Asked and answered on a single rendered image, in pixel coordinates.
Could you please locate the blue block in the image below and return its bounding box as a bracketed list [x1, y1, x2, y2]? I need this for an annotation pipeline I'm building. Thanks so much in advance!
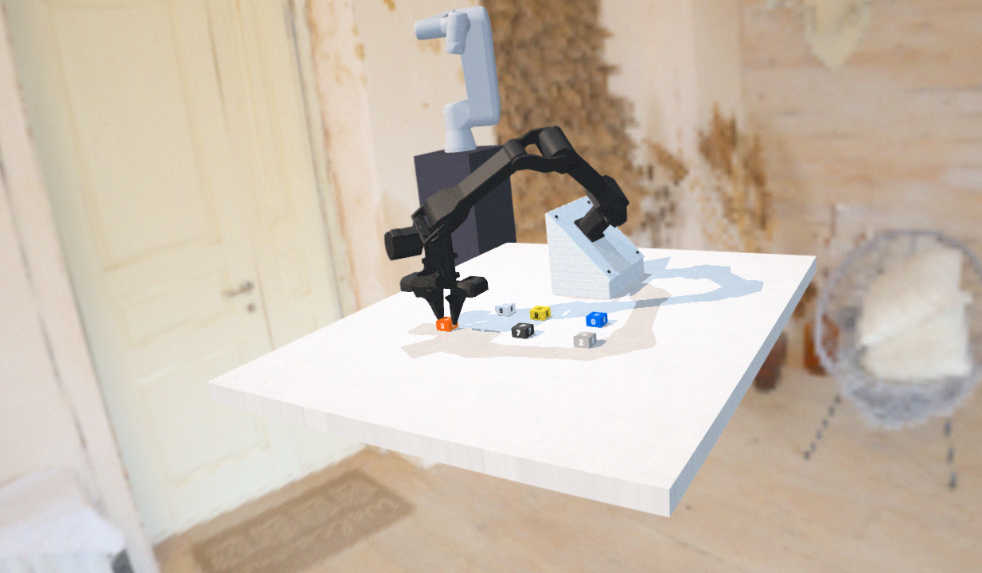
[586, 312, 607, 328]

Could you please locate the yellow block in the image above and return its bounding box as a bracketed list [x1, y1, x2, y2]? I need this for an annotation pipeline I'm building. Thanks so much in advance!
[529, 306, 551, 321]

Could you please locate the orange block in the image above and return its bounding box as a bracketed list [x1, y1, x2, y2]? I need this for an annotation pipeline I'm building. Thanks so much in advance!
[436, 317, 458, 332]

